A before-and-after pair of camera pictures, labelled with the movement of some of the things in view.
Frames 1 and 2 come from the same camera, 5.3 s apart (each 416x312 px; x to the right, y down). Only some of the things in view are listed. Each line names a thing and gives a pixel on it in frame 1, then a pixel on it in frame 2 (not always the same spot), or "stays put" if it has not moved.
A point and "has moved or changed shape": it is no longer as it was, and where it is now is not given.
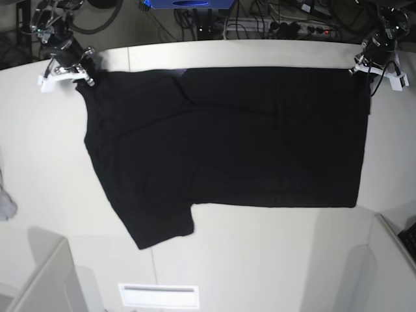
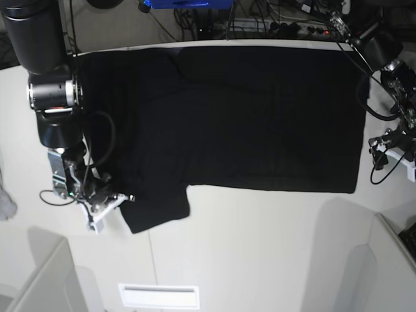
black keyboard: x=408 y=236 stays put
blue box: x=190 y=4 stays put
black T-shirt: x=164 y=140 has moved or changed shape
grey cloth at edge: x=8 y=207 stays put
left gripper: x=65 y=52 to x=99 y=191
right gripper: x=377 y=47 to x=401 y=140
